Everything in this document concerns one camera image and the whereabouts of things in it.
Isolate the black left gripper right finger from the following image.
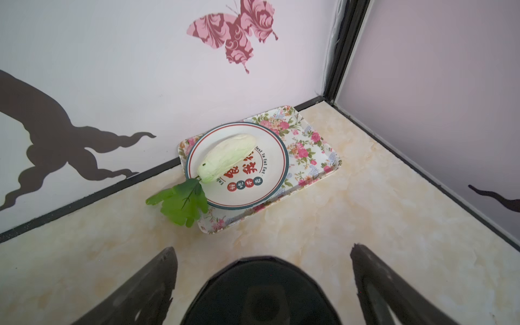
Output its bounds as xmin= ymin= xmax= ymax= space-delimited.
xmin=350 ymin=244 xmax=457 ymax=324

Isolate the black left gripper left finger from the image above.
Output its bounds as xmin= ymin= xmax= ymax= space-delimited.
xmin=74 ymin=247 xmax=178 ymax=324

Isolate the black thermos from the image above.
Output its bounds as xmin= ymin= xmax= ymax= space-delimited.
xmin=181 ymin=256 xmax=341 ymax=324

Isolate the green plastic leaf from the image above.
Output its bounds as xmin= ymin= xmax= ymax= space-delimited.
xmin=146 ymin=177 xmax=209 ymax=228

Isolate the floral rectangular tray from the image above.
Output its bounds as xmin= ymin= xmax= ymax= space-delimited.
xmin=178 ymin=106 xmax=341 ymax=234

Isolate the toy napa cabbage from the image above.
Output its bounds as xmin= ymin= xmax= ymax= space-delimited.
xmin=197 ymin=134 xmax=257 ymax=184

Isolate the white round plate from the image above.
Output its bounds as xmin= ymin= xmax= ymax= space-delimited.
xmin=182 ymin=122 xmax=289 ymax=210

